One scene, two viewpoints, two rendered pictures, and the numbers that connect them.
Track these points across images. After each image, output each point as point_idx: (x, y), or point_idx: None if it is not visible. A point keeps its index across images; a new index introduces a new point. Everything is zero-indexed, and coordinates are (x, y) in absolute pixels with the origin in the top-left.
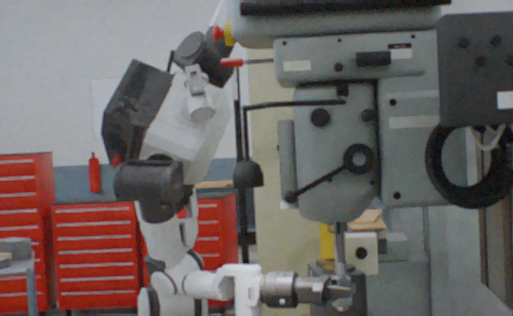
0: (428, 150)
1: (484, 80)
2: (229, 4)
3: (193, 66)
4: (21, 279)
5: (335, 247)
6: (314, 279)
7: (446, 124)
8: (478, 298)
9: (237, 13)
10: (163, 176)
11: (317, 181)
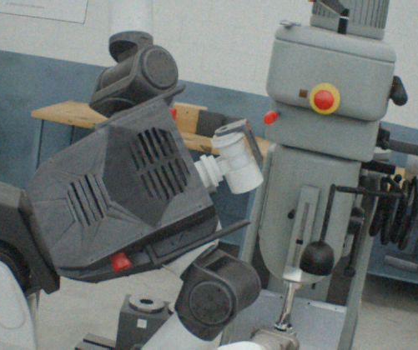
0: (415, 214)
1: None
2: (151, 2)
3: (247, 122)
4: None
5: (291, 300)
6: (271, 335)
7: None
8: (257, 300)
9: (382, 96)
10: (255, 280)
11: (355, 251)
